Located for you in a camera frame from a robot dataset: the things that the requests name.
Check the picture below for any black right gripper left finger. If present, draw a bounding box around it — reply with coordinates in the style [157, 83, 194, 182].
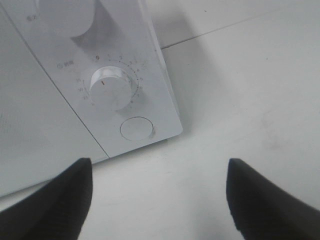
[0, 158, 93, 240]

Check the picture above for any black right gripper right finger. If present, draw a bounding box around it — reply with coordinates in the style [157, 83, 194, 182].
[226, 158, 320, 240]

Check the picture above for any round white door button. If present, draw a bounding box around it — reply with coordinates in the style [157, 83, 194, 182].
[120, 116, 154, 141]

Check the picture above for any white microwave oven body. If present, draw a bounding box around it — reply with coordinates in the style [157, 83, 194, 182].
[0, 0, 184, 198]

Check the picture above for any lower white timer knob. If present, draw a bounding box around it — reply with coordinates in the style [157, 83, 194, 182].
[89, 66, 133, 111]

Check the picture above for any upper white power knob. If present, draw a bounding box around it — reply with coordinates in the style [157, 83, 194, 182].
[36, 0, 96, 38]

